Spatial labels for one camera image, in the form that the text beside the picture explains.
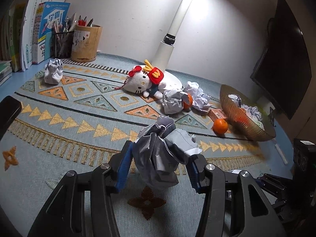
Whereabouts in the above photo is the grey lined paper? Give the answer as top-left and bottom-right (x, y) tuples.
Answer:
(132, 116), (202, 189)

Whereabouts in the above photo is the paper ball front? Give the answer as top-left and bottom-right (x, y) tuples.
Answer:
(228, 94), (242, 108)

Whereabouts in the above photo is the grid paper ball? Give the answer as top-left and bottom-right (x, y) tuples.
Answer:
(162, 89), (187, 115)

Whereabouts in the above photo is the three-ball dango plush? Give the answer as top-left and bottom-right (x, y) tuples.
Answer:
(248, 115), (265, 131)

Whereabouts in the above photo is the white power strip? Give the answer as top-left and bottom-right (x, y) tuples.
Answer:
(274, 143), (288, 165)

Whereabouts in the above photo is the orange tangerine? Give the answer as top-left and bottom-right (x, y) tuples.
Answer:
(182, 94), (193, 110)
(212, 118), (228, 135)

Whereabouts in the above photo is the amber ribbed glass bowl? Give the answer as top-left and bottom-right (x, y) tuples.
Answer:
(220, 85), (276, 142)

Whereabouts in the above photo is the pink small carton box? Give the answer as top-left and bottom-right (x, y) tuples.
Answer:
(208, 108), (228, 122)

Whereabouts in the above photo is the small paper ball in bowl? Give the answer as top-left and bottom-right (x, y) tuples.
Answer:
(241, 104), (262, 121)

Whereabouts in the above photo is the patterned blue woven mat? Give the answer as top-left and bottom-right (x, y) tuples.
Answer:
(0, 52), (295, 237)

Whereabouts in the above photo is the crumpled paper ball near lamp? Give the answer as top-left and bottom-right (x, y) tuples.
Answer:
(183, 81), (212, 112)

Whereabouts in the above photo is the black monitor screen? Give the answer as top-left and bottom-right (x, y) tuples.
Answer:
(251, 0), (312, 119)

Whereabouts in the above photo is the white desk lamp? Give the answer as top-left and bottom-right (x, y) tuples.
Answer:
(148, 0), (203, 97)

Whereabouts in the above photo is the far left paper ball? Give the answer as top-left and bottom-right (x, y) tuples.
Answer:
(44, 58), (63, 85)

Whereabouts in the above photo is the Hello Kitty plush toy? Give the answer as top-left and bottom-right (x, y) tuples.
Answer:
(115, 60), (166, 100)

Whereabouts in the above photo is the black mesh pen holder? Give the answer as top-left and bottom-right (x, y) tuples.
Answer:
(50, 31), (74, 59)

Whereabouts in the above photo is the bamboo pen holder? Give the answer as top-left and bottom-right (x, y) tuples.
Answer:
(71, 25), (102, 63)

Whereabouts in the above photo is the blue study book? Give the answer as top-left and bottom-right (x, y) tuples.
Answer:
(32, 1), (70, 64)

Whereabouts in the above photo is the stack of books left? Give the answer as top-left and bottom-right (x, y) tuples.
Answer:
(1, 0), (27, 85)

